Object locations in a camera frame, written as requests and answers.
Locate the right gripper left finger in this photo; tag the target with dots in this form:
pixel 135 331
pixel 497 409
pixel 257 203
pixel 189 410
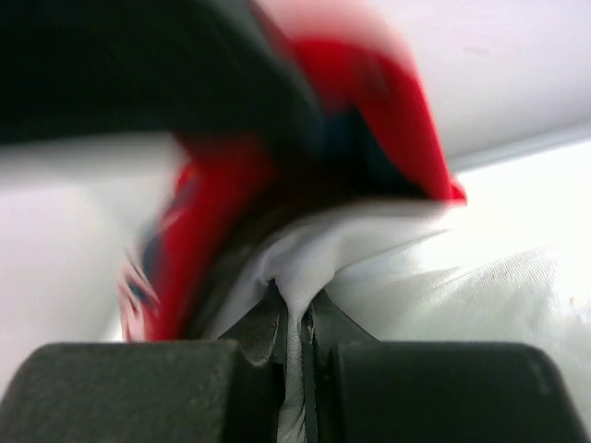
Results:
pixel 226 390

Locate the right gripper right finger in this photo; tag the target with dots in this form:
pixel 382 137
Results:
pixel 360 389

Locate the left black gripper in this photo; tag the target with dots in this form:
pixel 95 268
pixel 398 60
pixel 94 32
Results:
pixel 205 69

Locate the red patterned pillowcase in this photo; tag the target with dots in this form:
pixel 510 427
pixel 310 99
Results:
pixel 377 136

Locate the white pillow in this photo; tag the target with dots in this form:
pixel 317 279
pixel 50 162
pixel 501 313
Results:
pixel 433 273

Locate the aluminium table frame rail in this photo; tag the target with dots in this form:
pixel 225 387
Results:
pixel 520 148

